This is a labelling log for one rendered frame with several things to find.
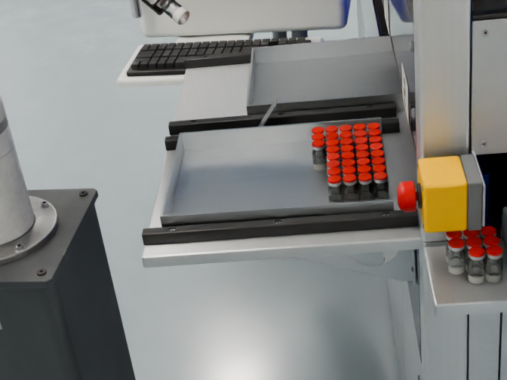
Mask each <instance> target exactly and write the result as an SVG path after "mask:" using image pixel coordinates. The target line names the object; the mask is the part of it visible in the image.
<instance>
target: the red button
mask: <svg viewBox="0 0 507 380"><path fill-rule="evenodd" d="M397 197H398V206H399V208H400V209H401V211H403V212H405V213H409V212H415V211H416V201H418V200H419V194H418V192H415V185H414V181H404V182H401V183H399V185H398V188H397Z"/></svg>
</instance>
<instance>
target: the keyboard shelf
mask: <svg viewBox="0 0 507 380"><path fill-rule="evenodd" d="M253 37H254V34H253V33H239V34H222V35H189V36H179V37H178V39H177V41H176V43H180V42H184V43H186V42H193V44H194V42H198V41H201V43H202V42H203V41H209V42H212V41H218V42H220V41H227V42H228V41H231V40H235V41H237V40H244V41H245V40H249V39H253ZM306 40H311V42H319V41H324V39H323V38H322V37H311V38H306ZM142 47H143V44H142V45H139V46H138V47H137V49H136V50H135V51H134V54H133V55H132V57H131V58H130V59H129V61H128V63H127V65H126V66H125V68H124V69H123V71H122V72H121V74H120V76H119V77H118V79H117V84H118V86H119V87H145V86H167V85H183V79H184V76H185V75H146V76H127V73H126V72H127V70H128V69H129V67H130V65H131V64H132V62H133V61H134V59H135V57H136V56H137V54H138V53H139V51H140V49H141V48H142Z"/></svg>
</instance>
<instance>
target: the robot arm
mask: <svg viewBox="0 0 507 380"><path fill-rule="evenodd" d="M141 1H142V2H143V3H145V4H146V5H147V6H148V7H150V8H151V9H152V10H153V11H154V12H155V13H156V14H157V15H162V14H163V13H164V12H163V10H162V9H161V8H160V7H159V6H157V4H158V3H159V1H160V0H141ZM57 226H58V217H57V211H56V210H55V208H54V206H53V205H52V204H50V203H49V202H48V201H46V200H43V199H41V198H37V197H33V196H29V194H28V191H27V188H26V183H25V180H24V177H23V172H22V170H21V166H20V162H19V158H18V155H17V150H16V148H15V145H14V140H13V137H12V133H11V129H10V125H9V123H8V118H7V115H6V112H5V107H4V104H3V102H2V97H1V94H0V265H3V264H6V263H9V262H13V261H15V260H18V259H21V258H23V257H24V256H27V255H29V254H30V253H32V252H34V251H36V250H37V249H38V248H40V247H41V246H43V245H44V244H45V243H46V242H47V241H48V240H49V239H50V238H51V237H52V236H53V234H54V232H55V231H56V229H57Z"/></svg>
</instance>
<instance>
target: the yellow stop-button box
mask: <svg viewBox="0 0 507 380"><path fill-rule="evenodd" d="M417 168H418V184H417V186H416V190H417V191H418V194H419V200H418V206H419V208H420V212H421V217H422V223H423V229H424V230H425V232H426V233H434V232H446V231H464V230H466V229H468V230H469V231H475V230H481V229H482V204H483V182H482V179H481V175H480V173H479V170H478V166H477V163H476V160H475V156H474V155H460V157H458V156H448V157H438V158H421V159H419V160H418V163H417Z"/></svg>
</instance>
